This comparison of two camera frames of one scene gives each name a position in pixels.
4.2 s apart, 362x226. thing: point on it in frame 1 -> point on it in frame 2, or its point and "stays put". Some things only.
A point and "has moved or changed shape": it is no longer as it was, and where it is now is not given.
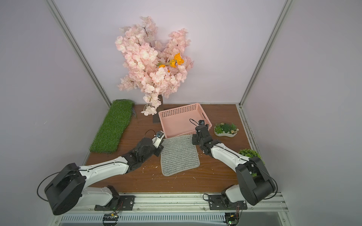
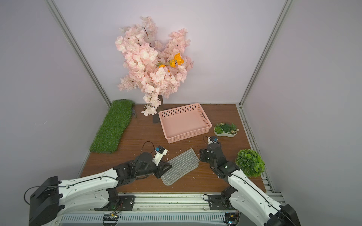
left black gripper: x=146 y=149 -> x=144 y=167
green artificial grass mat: x=110 y=136 stays put
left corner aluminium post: x=53 y=7 stays put
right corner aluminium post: x=254 y=79 stays put
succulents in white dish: x=224 y=129 stays put
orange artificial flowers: x=172 y=62 stays put
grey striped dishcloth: x=178 y=155 has moved or changed shape
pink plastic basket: x=182 y=121 stays put
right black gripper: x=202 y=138 -> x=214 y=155
